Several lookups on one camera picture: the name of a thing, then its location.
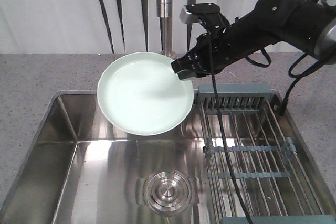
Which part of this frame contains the stainless steel sink basin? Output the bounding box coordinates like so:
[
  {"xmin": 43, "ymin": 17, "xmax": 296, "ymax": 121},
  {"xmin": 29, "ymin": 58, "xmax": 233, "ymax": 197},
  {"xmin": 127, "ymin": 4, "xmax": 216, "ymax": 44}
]
[{"xmin": 0, "ymin": 90, "xmax": 336, "ymax": 224}]

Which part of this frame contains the chrome kitchen faucet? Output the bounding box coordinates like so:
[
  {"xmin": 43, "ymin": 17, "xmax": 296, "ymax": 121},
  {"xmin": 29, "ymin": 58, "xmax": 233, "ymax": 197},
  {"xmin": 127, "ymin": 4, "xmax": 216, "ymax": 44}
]
[{"xmin": 156, "ymin": 0, "xmax": 175, "ymax": 58}]

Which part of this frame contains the round steel sink drain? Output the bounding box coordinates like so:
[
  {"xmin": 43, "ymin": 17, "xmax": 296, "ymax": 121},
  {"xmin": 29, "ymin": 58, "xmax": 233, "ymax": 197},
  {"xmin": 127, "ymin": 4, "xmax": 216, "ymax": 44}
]
[{"xmin": 135, "ymin": 170, "xmax": 199, "ymax": 217}]

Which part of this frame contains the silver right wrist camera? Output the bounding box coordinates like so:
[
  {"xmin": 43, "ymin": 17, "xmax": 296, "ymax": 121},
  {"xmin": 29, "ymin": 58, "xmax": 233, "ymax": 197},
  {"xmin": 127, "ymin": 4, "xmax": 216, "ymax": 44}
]
[{"xmin": 179, "ymin": 3, "xmax": 230, "ymax": 29}]

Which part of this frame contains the white pleated curtain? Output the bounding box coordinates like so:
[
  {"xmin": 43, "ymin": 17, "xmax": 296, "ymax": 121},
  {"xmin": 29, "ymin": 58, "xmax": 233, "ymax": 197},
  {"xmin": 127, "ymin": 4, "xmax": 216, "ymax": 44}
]
[{"xmin": 0, "ymin": 0, "xmax": 336, "ymax": 54}]

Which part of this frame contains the black camera cable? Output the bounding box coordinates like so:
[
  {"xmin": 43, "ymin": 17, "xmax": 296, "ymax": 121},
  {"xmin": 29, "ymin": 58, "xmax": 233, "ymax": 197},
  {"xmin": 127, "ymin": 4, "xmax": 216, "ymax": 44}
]
[{"xmin": 202, "ymin": 23, "xmax": 254, "ymax": 224}]

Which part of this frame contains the steel wire dish rack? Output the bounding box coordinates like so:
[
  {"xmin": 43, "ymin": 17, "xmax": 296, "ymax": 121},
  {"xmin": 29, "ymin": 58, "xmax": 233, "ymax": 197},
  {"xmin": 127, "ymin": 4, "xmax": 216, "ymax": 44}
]
[{"xmin": 196, "ymin": 84, "xmax": 334, "ymax": 223}]

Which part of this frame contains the pale green round plate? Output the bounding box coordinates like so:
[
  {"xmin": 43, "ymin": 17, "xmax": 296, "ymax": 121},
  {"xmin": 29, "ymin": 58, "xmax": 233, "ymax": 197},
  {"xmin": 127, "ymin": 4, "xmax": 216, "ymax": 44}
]
[{"xmin": 97, "ymin": 52, "xmax": 194, "ymax": 136}]

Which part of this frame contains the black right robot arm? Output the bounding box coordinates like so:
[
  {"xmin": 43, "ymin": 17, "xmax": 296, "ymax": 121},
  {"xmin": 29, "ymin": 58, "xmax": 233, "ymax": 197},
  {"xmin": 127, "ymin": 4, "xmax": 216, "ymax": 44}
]
[{"xmin": 171, "ymin": 0, "xmax": 335, "ymax": 80}]

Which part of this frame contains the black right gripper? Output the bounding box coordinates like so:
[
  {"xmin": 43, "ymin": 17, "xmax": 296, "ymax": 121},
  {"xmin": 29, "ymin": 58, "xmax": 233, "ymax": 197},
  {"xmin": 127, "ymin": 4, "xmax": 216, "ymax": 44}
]
[{"xmin": 171, "ymin": 32, "xmax": 236, "ymax": 80}]

